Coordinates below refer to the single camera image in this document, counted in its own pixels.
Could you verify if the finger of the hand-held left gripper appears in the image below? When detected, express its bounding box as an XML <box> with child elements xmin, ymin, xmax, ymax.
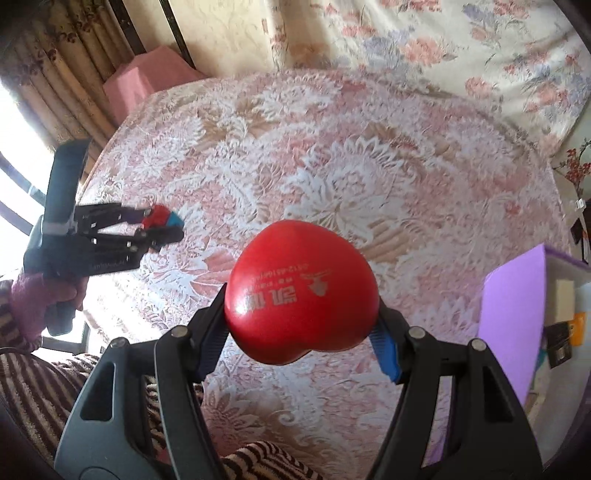
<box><xmin>93</xmin><ymin>225</ymin><xmax>185</xmax><ymax>253</ymax></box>
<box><xmin>75</xmin><ymin>202</ymin><xmax>152</xmax><ymax>228</ymax></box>

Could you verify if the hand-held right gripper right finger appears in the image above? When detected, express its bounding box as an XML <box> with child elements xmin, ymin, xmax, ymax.
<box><xmin>365</xmin><ymin>301</ymin><xmax>544</xmax><ymax>480</ymax></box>

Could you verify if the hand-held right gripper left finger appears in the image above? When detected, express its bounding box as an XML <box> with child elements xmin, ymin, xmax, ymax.
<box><xmin>53</xmin><ymin>281</ymin><xmax>230</xmax><ymax>480</ymax></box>

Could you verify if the red and blue toy car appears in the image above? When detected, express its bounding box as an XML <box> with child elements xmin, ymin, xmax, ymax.
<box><xmin>141</xmin><ymin>205</ymin><xmax>185</xmax><ymax>232</ymax></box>

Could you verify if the red heart-shaped ball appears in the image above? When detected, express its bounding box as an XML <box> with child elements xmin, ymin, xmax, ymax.
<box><xmin>225</xmin><ymin>220</ymin><xmax>382</xmax><ymax>367</ymax></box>

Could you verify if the purple cardboard box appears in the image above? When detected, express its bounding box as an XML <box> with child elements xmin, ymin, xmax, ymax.
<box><xmin>477</xmin><ymin>244</ymin><xmax>591</xmax><ymax>468</ymax></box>

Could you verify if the black box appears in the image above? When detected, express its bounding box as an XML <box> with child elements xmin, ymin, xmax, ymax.
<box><xmin>542</xmin><ymin>322</ymin><xmax>576</xmax><ymax>370</ymax></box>

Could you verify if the orange and white box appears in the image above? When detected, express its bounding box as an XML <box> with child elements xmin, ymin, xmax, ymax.
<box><xmin>570</xmin><ymin>312</ymin><xmax>588</xmax><ymax>348</ymax></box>

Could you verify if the person's left forearm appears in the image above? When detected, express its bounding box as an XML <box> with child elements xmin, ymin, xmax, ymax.
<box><xmin>0</xmin><ymin>269</ymin><xmax>55</xmax><ymax>357</ymax></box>

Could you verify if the person's left hand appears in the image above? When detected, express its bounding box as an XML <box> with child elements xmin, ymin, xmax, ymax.
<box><xmin>46</xmin><ymin>276</ymin><xmax>89</xmax><ymax>325</ymax></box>

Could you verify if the pink cloth-covered stool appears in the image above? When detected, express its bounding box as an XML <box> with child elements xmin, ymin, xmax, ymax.
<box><xmin>102</xmin><ymin>45</ymin><xmax>205</xmax><ymax>126</ymax></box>

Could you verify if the striped clothing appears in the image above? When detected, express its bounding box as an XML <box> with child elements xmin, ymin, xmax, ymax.
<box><xmin>0</xmin><ymin>348</ymin><xmax>326</xmax><ymax>480</ymax></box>

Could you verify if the beige patterned curtain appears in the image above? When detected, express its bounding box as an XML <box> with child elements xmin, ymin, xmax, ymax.
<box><xmin>0</xmin><ymin>0</ymin><xmax>123</xmax><ymax>155</ymax></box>

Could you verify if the bird and flower painting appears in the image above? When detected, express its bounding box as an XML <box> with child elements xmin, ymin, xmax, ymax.
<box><xmin>551</xmin><ymin>137</ymin><xmax>591</xmax><ymax>197</ymax></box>

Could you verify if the floral bedsheet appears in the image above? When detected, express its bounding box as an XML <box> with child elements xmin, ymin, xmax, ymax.
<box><xmin>262</xmin><ymin>0</ymin><xmax>591</xmax><ymax>160</ymax></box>

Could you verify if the dark wooden frame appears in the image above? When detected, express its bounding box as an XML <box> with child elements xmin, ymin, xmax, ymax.
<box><xmin>158</xmin><ymin>0</ymin><xmax>205</xmax><ymax>78</ymax></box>

